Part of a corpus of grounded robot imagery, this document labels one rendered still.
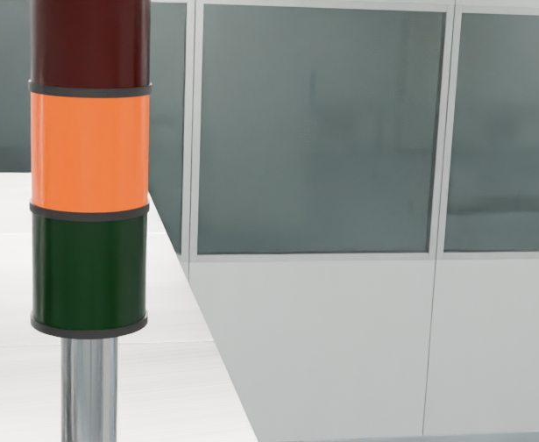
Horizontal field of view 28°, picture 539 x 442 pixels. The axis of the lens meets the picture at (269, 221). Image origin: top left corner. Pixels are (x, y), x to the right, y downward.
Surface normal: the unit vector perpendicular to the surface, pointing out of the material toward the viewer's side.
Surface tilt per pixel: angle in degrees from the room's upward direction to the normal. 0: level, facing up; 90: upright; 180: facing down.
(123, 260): 90
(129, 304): 90
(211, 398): 0
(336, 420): 90
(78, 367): 90
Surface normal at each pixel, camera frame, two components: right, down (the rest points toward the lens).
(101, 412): 0.55, 0.20
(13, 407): 0.04, -0.98
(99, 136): 0.27, 0.22
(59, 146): -0.35, 0.19
